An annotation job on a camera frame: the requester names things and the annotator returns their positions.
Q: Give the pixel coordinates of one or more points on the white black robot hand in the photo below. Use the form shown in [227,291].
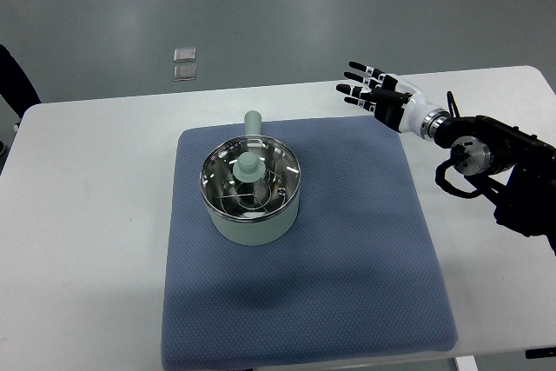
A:
[392,100]

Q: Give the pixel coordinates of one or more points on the glass lid with green knob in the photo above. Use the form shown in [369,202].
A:
[250,179]

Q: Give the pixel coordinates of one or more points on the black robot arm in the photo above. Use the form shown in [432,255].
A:
[513,170]

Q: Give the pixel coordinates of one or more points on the pale green pot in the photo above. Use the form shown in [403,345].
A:
[255,233]

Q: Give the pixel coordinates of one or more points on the blue quilted mat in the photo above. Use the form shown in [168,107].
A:
[355,276]

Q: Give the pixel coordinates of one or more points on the upper floor plate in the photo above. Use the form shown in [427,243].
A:
[184,54]

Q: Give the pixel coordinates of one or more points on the dark chair at left edge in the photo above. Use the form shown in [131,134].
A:
[16,88]

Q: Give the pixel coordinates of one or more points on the black table bracket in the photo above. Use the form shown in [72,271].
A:
[541,353]

